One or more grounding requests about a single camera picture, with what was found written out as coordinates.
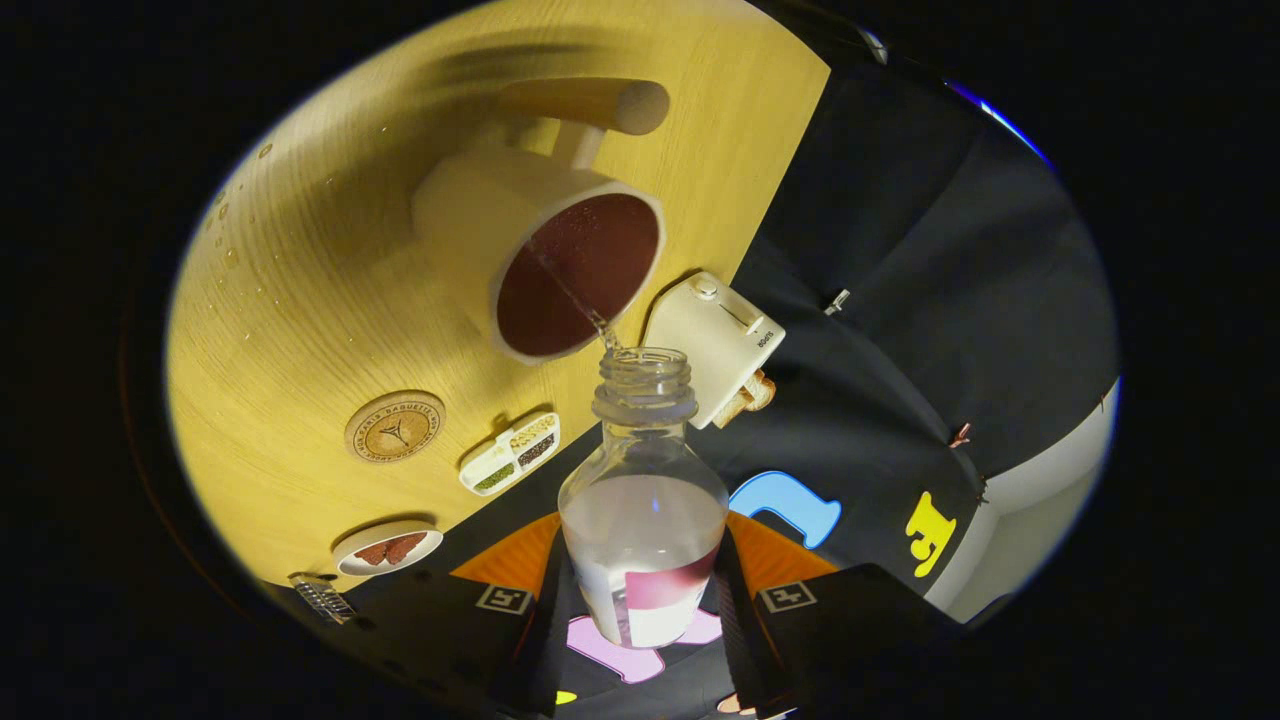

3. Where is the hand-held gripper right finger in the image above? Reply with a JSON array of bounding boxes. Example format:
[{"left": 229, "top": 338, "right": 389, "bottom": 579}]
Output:
[{"left": 714, "top": 510, "right": 966, "bottom": 719}]

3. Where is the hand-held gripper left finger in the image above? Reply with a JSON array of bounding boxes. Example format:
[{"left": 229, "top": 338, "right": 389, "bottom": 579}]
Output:
[{"left": 350, "top": 512, "right": 576, "bottom": 719}]

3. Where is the clear juice bottle red label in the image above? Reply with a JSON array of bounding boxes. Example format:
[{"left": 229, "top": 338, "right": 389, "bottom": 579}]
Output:
[{"left": 558, "top": 347, "right": 731, "bottom": 649}]

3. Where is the round wooden coaster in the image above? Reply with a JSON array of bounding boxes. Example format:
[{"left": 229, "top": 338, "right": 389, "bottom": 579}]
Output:
[{"left": 345, "top": 390, "right": 447, "bottom": 464}]

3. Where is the cream cup wooden handle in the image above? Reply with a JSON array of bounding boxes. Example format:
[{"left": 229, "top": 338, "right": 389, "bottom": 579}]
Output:
[{"left": 411, "top": 78, "right": 671, "bottom": 366}]

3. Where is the white divided grain dish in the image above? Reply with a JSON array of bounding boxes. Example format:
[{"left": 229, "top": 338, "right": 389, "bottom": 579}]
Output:
[{"left": 459, "top": 411, "right": 562, "bottom": 497}]

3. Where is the white round plate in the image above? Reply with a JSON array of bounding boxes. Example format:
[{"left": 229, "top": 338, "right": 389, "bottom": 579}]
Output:
[{"left": 332, "top": 520, "right": 444, "bottom": 577}]

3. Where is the cream toaster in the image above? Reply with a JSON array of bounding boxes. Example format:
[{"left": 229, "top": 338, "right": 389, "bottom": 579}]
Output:
[{"left": 643, "top": 272, "right": 787, "bottom": 431}]

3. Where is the black backdrop cloth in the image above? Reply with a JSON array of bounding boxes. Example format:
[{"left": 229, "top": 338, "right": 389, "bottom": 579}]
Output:
[{"left": 430, "top": 0, "right": 1119, "bottom": 720}]

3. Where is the wooden table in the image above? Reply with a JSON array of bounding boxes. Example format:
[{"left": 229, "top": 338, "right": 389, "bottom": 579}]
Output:
[{"left": 165, "top": 0, "right": 833, "bottom": 591}]

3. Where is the metal wire holder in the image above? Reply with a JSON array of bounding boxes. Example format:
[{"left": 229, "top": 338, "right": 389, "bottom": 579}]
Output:
[{"left": 289, "top": 572, "right": 358, "bottom": 626}]

